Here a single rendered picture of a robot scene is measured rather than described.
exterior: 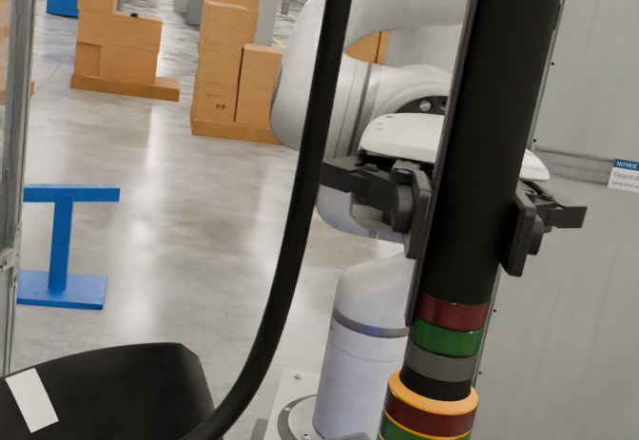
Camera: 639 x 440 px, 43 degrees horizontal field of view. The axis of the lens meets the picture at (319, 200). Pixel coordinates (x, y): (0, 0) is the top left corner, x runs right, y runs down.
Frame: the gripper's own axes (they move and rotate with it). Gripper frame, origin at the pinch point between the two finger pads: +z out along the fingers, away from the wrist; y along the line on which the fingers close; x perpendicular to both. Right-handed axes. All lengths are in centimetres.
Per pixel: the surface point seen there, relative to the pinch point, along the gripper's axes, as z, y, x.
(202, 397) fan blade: -9.3, 11.8, -16.1
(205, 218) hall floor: -481, 81, -154
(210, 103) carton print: -745, 129, -122
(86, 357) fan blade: -6.7, 18.4, -13.4
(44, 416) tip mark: -2.6, 19.2, -15.0
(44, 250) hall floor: -378, 151, -155
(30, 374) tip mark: -4.0, 20.5, -13.5
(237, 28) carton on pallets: -749, 114, -48
